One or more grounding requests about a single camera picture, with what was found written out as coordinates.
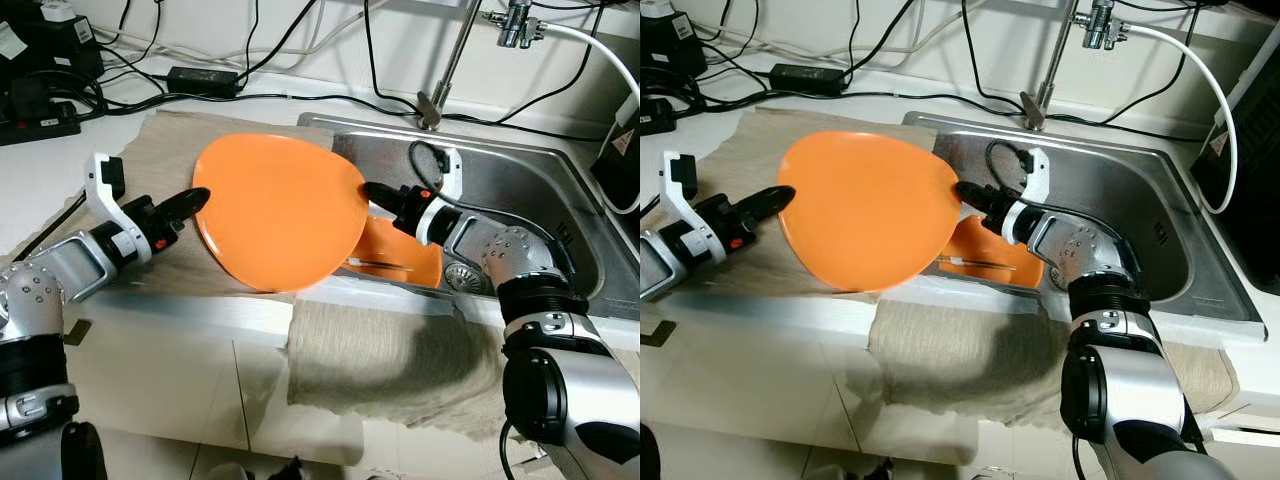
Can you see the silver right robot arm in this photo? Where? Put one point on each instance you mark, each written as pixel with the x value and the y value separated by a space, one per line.
pixel 520 260
pixel 1090 255

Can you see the black power adapter brick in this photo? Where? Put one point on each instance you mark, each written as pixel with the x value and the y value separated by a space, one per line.
pixel 805 78
pixel 200 80

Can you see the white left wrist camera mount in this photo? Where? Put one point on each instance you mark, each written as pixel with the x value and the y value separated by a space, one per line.
pixel 672 185
pixel 97 185

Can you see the large orange plate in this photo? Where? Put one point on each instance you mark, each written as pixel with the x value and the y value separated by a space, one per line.
pixel 280 210
pixel 865 210

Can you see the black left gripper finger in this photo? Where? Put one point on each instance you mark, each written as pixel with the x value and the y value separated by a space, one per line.
pixel 773 203
pixel 190 204

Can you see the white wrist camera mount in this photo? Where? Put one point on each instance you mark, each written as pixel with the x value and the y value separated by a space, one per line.
pixel 672 185
pixel 1038 175
pixel 97 185
pixel 452 175

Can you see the metal sink drain strainer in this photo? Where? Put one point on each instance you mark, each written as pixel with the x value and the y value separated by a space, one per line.
pixel 1055 280
pixel 462 277

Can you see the wooden chopstick patterned end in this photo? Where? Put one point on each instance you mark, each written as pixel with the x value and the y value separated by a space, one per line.
pixel 375 262
pixel 965 262

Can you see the beige hanging cloth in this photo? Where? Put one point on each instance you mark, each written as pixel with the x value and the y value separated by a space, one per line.
pixel 950 350
pixel 380 350

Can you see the chrome tap valve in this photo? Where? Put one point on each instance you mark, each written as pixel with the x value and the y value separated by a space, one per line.
pixel 518 28
pixel 1100 28

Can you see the stainless steel sink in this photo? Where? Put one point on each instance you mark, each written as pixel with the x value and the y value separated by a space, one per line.
pixel 530 180
pixel 1130 180

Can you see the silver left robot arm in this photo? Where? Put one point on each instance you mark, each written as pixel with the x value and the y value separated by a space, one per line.
pixel 665 270
pixel 70 270

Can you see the chrome faucet stem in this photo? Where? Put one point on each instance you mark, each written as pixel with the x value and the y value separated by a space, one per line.
pixel 1050 65
pixel 450 65

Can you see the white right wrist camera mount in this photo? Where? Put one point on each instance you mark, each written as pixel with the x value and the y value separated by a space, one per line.
pixel 452 175
pixel 1038 175

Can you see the black appliance with warning sticker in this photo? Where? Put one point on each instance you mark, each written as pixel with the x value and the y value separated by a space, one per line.
pixel 620 165
pixel 1250 170

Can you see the black device with white label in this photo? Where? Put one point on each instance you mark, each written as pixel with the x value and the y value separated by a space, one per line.
pixel 670 45
pixel 50 55

